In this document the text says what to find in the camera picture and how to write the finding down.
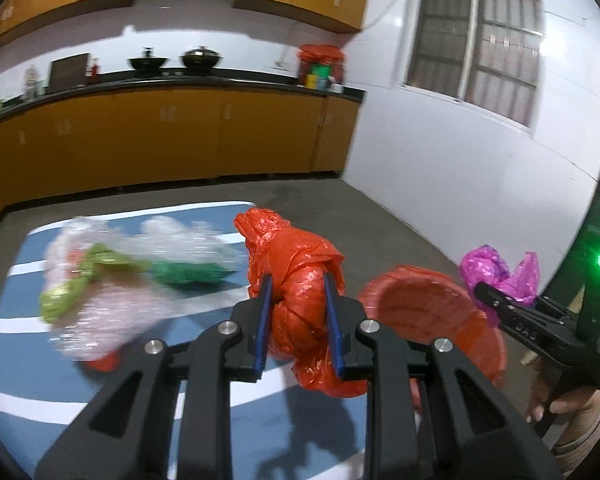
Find knotted red plastic bag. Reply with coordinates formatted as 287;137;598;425
233;206;368;400

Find black kitchen countertop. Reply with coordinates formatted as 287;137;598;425
0;74;368;126

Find dark green snack wrapper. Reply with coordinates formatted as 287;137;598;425
150;260;231;288

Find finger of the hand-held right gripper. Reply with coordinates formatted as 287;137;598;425
474;281;578;358

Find red plastic basket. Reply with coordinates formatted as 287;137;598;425
358;265;507;413

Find yellow-green snack wrapper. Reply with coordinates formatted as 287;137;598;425
39;242;151;323

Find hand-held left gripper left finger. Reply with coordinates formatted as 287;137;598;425
34;275;276;480

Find green box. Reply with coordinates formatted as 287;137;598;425
307;64;332;90

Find blue white striped mat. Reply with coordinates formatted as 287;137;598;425
0;200;423;480

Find purple plastic bag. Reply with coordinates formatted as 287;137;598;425
459;245;541;328

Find person's right hand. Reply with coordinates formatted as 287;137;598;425
525;360;600;428

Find glass jar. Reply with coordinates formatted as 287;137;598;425
22;65;43;101

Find person's right forearm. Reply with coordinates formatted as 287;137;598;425
550;395;600;476

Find clear bubble plastic bag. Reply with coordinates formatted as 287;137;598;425
39;216;176;363

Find barred window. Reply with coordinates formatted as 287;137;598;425
402;0;548;136

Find clear crumpled plastic bag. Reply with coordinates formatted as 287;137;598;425
142;216;248;291

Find dark cutting board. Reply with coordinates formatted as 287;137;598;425
47;52;91;90

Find red bag on counter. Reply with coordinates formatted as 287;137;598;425
297;44;347;92

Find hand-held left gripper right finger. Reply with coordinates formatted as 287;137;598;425
322;272;563;480

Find black wok with lid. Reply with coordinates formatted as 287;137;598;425
180;46;224;72

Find wooden lower kitchen cabinets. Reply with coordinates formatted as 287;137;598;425
0;87;366;241

